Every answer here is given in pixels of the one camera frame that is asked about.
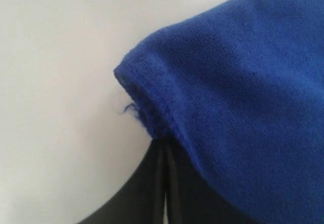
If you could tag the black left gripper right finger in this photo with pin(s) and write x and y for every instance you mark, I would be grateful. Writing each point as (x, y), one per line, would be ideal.
(189, 198)

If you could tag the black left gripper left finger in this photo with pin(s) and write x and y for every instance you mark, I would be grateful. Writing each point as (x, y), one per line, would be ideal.
(141, 200)

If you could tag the blue microfiber towel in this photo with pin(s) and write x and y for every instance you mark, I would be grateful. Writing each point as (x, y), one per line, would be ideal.
(240, 87)

